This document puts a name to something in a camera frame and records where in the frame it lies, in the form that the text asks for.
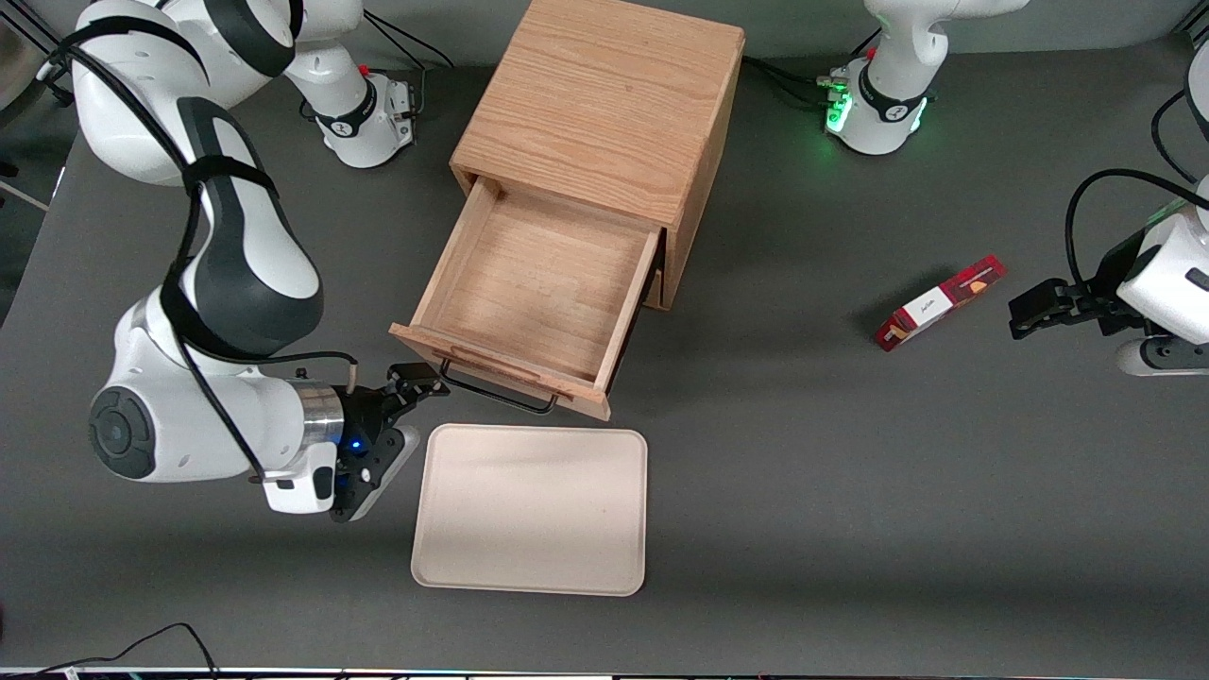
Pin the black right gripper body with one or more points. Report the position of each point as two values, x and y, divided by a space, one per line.
363 414

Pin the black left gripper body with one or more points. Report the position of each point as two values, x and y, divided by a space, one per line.
1101 294

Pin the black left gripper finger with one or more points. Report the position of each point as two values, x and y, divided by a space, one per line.
1053 291
1034 319

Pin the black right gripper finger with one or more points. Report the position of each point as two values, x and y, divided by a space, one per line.
387 467
420 380

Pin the open-box wooden drawer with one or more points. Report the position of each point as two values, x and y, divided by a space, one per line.
538 283

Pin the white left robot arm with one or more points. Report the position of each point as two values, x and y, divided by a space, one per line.
883 104

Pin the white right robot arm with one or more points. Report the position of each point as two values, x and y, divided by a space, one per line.
246 274

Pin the wooden drawer cabinet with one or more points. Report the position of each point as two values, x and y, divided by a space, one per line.
604 94

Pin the red and white carton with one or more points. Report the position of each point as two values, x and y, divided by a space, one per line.
940 302

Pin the beige rectangular tray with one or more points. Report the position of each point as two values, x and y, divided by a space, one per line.
529 510

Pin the black tripod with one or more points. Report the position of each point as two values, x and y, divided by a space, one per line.
1195 21

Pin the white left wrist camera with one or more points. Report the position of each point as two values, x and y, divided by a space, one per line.
1157 357

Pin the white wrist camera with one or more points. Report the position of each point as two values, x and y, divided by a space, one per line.
1157 357
302 486

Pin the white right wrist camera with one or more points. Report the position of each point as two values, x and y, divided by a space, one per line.
302 486

